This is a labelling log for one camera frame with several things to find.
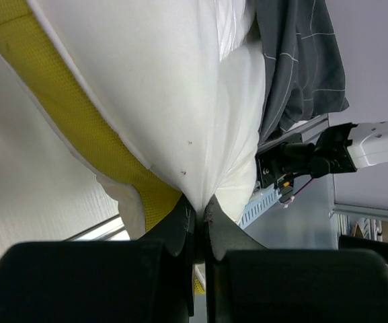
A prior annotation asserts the grey checked pillowcase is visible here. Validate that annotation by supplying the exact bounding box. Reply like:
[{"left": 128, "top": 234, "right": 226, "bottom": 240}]
[{"left": 255, "top": 1, "right": 349, "bottom": 144}]

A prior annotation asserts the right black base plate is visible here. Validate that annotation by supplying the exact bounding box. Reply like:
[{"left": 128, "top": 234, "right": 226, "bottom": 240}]
[{"left": 256, "top": 133, "right": 303, "bottom": 188}]

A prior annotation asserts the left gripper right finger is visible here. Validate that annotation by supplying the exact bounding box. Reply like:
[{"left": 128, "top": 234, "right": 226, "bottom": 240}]
[{"left": 204, "top": 198, "right": 388, "bottom": 322}]

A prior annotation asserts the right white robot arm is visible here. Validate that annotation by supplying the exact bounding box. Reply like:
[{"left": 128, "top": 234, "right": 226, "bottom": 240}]
[{"left": 277, "top": 121, "right": 388, "bottom": 178}]

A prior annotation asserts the white pillow yellow trim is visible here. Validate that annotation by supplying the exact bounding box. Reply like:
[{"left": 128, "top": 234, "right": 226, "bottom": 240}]
[{"left": 0, "top": 1, "right": 266, "bottom": 239}]

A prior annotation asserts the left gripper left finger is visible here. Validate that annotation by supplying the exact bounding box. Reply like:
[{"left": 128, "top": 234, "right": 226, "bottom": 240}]
[{"left": 0, "top": 197, "right": 196, "bottom": 322}]

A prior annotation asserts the slotted grey cable duct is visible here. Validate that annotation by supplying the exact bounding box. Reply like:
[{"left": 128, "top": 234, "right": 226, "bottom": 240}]
[{"left": 239, "top": 186, "right": 282, "bottom": 229}]

